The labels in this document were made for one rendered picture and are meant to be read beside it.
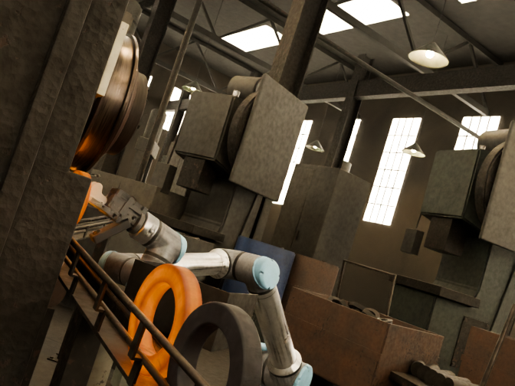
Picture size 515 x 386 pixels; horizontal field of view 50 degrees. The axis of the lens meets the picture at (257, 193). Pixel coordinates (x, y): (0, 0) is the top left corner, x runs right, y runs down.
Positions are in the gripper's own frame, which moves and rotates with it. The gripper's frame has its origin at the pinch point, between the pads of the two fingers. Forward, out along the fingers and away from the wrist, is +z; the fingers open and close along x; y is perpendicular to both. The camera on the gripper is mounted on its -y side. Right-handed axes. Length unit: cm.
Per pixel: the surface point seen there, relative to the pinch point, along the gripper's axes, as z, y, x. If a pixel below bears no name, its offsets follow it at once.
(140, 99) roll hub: -1.5, 34.0, -7.2
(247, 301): -39, -2, 41
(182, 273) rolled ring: -1, -6, 73
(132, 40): 10.0, 47.0, -9.7
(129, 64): 8.4, 38.1, -0.8
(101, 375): -77, -56, -77
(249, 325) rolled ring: -3, -8, 93
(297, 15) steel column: -192, 323, -366
